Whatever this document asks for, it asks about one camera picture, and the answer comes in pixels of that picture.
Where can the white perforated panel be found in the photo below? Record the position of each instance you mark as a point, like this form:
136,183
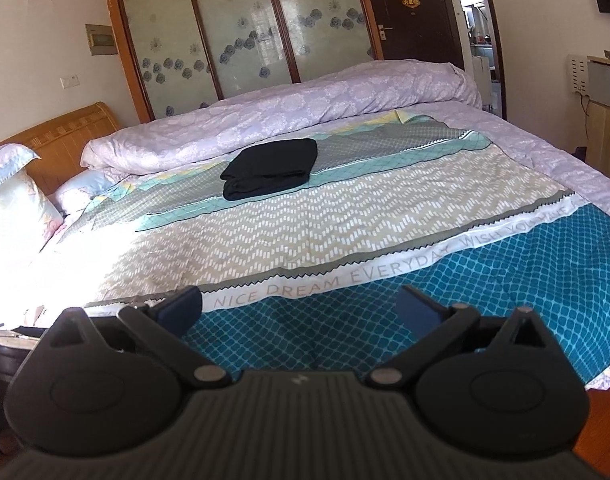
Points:
577,74

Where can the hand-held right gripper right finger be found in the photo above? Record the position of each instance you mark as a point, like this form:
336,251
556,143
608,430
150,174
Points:
419,312

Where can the black pants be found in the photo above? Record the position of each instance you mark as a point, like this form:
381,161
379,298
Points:
270,167

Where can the dark bedside table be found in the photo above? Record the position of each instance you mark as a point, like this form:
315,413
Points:
7,360

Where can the wooden wardrobe with frosted doors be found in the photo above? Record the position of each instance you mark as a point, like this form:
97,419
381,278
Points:
235,35

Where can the lilac floral duvet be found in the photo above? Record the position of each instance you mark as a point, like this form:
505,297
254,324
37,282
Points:
285,115

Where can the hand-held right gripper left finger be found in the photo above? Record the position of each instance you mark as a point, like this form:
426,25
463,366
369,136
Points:
177,310

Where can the patterned teal and grey blanket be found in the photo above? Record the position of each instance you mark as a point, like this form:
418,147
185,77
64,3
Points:
385,240

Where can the wooden cabinet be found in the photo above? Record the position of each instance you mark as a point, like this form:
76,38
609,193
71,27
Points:
607,120

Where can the blue floral pillow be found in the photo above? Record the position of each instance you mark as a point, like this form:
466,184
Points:
5,165

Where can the wall electrical panel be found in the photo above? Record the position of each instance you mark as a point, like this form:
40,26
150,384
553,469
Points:
101,39

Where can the dark wooden door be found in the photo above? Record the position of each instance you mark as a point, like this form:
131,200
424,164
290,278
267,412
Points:
415,20

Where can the pale floral pillow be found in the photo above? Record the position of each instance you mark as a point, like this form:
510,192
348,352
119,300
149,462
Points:
15,215

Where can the wooden headboard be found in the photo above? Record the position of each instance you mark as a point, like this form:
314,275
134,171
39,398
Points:
65,135

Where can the white wall socket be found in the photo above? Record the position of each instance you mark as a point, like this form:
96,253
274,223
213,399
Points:
70,82

